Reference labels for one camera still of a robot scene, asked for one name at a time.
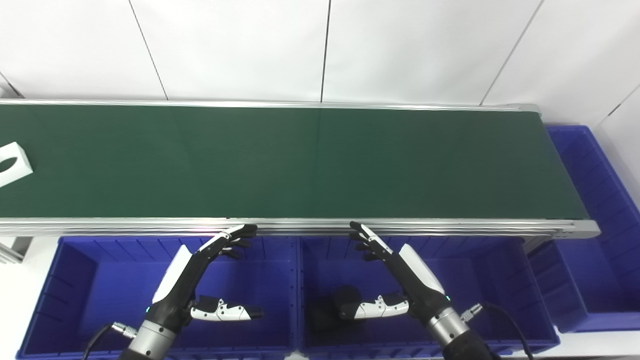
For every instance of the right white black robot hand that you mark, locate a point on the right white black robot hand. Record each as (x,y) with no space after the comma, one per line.
(417,280)

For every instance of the green conveyor belt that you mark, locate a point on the green conveyor belt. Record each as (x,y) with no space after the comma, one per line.
(300,165)
(300,227)

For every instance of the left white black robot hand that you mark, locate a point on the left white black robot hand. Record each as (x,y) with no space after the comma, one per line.
(172,285)

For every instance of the black part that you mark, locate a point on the black part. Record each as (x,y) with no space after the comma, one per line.
(325,315)

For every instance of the blue plastic bin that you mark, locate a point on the blue plastic bin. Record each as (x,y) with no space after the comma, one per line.
(490,290)
(590,240)
(100,290)

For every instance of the aluminium conveyor leg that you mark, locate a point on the aluminium conveyor leg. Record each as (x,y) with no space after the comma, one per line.
(15,250)

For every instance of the white block with round hole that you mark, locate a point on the white block with round hole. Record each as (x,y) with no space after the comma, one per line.
(22,167)

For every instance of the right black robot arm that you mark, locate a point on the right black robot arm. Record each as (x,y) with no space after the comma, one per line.
(457,337)

